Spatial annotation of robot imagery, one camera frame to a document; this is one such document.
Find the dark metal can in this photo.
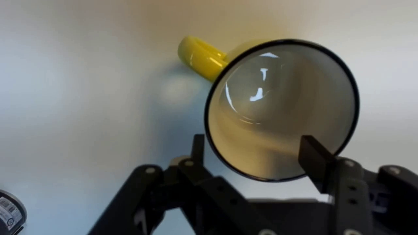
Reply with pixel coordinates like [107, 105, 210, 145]
[0, 188, 29, 235]

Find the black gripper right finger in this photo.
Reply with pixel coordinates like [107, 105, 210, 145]
[298, 135, 418, 235]

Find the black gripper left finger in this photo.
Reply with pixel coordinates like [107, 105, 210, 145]
[86, 133, 280, 235]

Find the yellow enamel mug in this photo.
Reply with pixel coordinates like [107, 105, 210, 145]
[176, 35, 360, 183]

